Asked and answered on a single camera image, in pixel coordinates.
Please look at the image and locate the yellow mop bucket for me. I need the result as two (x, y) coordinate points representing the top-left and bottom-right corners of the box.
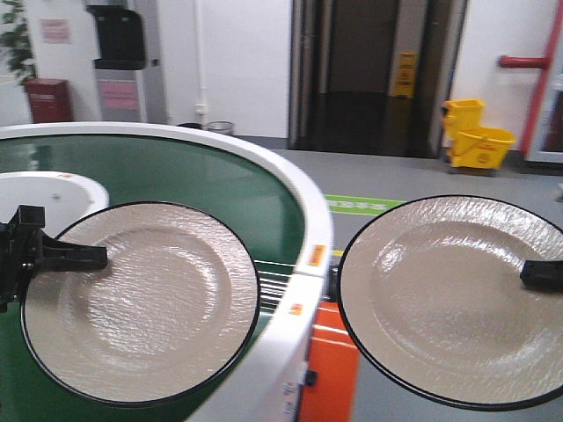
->
(442, 98), (516, 170)

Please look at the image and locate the black white water dispenser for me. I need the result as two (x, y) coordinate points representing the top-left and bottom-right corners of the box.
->
(84, 1), (168, 124)

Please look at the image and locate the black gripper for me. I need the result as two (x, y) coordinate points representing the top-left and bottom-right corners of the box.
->
(1, 205), (108, 313)

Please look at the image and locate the red fire pipe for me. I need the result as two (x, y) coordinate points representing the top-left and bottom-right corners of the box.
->
(498, 0), (563, 159)

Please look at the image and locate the beige plate black rim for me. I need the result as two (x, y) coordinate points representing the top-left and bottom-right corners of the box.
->
(337, 195), (562, 411)
(21, 202), (260, 406)

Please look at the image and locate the green potted plant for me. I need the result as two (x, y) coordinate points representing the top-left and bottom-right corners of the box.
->
(1, 0), (37, 85)

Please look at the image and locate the metal trash can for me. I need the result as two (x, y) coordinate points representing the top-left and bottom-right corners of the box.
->
(206, 120), (234, 135)

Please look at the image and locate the orange machine panel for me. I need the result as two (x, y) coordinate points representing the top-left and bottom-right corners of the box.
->
(297, 302), (360, 421)

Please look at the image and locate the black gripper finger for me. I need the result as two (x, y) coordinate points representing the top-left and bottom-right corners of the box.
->
(520, 260), (563, 292)

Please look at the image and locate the white outer conveyor rim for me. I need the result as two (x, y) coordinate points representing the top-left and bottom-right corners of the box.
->
(1, 121), (333, 421)

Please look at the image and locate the yellow wet floor sign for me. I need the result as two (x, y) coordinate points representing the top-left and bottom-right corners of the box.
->
(391, 51), (418, 98)

